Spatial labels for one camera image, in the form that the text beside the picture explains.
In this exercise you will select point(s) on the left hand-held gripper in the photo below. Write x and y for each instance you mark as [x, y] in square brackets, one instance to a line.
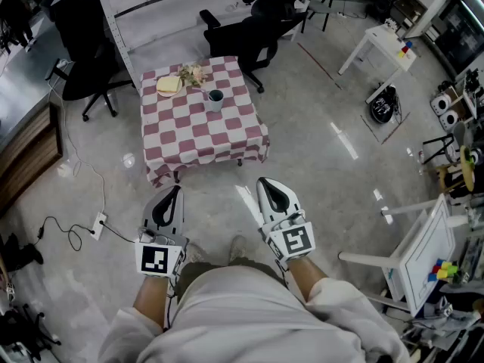
[155, 259]

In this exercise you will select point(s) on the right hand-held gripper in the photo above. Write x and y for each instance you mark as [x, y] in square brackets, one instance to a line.
[296, 240]

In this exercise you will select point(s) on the grey cup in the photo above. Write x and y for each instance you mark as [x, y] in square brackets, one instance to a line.
[215, 104]

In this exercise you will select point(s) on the purple bendy straw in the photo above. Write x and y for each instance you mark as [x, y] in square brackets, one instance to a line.
[200, 89]

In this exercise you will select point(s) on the person's left forearm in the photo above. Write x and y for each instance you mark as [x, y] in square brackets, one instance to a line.
[149, 297]

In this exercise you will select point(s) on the person's right forearm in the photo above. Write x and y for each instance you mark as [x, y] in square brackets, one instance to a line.
[306, 278]

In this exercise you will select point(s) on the person's left shoe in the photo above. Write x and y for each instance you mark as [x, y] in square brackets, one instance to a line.
[196, 252]

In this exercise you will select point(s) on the person's shoe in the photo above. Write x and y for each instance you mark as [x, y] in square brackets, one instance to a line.
[237, 248]
[196, 252]

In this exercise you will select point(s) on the person's right shoe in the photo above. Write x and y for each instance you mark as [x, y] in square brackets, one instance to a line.
[237, 248]

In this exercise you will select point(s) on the white power strip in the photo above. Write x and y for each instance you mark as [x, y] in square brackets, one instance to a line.
[97, 226]

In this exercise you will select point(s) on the person's olive trousers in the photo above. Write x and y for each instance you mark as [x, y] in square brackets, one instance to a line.
[204, 272]

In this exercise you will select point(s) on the red white checkered tablecloth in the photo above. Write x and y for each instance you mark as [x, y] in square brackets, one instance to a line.
[196, 138]

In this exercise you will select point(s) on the pink plate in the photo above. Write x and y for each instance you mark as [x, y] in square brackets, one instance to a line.
[166, 93]

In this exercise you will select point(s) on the person's white shirt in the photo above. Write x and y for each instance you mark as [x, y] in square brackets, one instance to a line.
[246, 323]

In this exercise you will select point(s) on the yellow bread slice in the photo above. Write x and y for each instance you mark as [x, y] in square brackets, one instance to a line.
[168, 84]

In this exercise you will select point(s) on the black round device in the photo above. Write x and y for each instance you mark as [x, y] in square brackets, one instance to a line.
[382, 108]

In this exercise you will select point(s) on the flower bouquet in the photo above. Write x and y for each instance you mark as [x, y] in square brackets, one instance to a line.
[191, 73]

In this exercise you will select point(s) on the black office chair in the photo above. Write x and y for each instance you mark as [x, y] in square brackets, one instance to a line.
[246, 40]
[90, 85]

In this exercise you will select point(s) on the black bag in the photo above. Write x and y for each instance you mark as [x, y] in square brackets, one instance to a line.
[20, 253]

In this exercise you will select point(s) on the wooden cabinet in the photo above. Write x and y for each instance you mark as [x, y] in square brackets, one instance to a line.
[26, 153]

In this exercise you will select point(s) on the white framed table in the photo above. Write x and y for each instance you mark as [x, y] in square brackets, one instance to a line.
[427, 263]

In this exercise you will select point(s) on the white metal shelf rack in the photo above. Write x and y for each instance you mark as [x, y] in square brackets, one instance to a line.
[121, 40]

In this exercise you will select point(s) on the black wheeled stand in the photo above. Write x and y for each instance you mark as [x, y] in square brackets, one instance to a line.
[22, 335]

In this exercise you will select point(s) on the white square table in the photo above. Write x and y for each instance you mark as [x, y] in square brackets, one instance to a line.
[385, 45]

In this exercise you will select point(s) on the grey shell chair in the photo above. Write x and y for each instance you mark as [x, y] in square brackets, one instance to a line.
[459, 138]

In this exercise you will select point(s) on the wooden round table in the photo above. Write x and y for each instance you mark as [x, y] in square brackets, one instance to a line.
[468, 168]

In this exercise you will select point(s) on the coloured blocks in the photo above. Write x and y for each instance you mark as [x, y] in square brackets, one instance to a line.
[405, 49]

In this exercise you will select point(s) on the black stool frame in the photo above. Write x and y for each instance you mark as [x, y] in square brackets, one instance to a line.
[435, 144]

